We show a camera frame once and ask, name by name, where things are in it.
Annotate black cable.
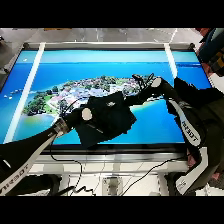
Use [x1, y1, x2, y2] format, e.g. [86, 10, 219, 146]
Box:
[120, 155, 189, 197]
[49, 144, 98, 197]

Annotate orange checked garment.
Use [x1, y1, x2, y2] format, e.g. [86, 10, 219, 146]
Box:
[211, 46, 224, 78]

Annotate dark teal garment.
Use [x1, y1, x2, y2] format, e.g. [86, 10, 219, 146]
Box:
[199, 28, 224, 65]

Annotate red patterned garment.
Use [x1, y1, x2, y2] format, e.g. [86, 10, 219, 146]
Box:
[207, 172, 224, 194]

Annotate dark blue jeans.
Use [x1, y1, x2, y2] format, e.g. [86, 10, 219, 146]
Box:
[73, 91, 138, 150]

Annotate black garment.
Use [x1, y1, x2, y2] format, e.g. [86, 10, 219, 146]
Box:
[173, 77, 224, 113]

